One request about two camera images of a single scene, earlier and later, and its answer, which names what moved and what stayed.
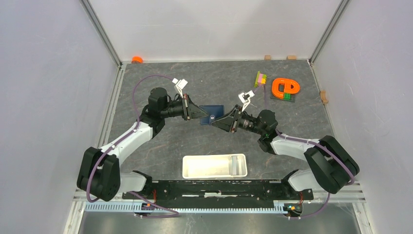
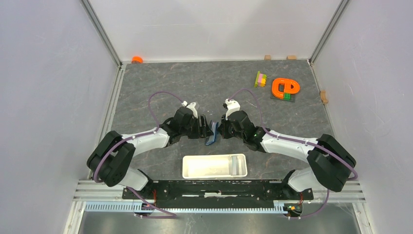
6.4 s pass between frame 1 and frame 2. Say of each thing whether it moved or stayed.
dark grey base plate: stayed
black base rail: stayed
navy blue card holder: moved
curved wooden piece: stayed
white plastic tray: stayed
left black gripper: moved
